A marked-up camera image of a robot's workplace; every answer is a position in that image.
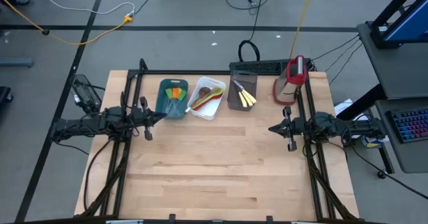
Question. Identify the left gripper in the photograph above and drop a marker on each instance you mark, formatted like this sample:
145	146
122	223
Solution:
142	117

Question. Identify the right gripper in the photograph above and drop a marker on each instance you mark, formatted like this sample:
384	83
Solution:
296	127

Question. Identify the teal plastic bin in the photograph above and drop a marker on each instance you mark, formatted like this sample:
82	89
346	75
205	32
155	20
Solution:
162	108

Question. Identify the grey plastic bin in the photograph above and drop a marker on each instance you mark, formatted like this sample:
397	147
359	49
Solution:
234	103

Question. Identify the white plastic bin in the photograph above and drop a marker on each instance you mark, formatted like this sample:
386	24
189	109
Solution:
209	113

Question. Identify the dark wooden spoon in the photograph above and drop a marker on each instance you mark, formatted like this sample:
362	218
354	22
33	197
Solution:
204	92

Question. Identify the red silicone spoon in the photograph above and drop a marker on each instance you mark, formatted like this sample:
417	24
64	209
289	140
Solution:
214	101

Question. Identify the lime green silicone spoon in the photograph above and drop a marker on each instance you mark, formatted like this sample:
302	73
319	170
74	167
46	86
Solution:
217	92

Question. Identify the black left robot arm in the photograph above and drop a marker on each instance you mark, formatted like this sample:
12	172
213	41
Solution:
83	125

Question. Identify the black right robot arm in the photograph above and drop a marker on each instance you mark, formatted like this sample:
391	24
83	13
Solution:
351	127

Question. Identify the white paper sheet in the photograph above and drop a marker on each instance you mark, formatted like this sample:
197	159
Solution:
342	107

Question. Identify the black power strip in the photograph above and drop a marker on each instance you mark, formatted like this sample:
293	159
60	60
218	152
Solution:
254	65

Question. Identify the black mesh controller box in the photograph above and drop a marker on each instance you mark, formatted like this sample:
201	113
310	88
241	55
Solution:
85	93

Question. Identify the grey computer desk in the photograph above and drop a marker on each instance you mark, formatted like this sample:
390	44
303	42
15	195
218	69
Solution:
391	70

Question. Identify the rainbow backlit keyboard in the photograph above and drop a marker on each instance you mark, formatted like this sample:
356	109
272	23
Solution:
411	123

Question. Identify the grey metal table foot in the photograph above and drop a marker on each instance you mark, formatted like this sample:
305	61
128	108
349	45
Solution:
16	63

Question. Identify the black chair caster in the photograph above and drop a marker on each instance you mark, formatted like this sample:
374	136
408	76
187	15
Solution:
5	95

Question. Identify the black computer monitor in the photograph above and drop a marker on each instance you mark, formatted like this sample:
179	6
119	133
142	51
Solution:
413	23

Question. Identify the small black frame clip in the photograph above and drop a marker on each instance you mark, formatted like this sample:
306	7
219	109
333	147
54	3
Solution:
269	219
172	218

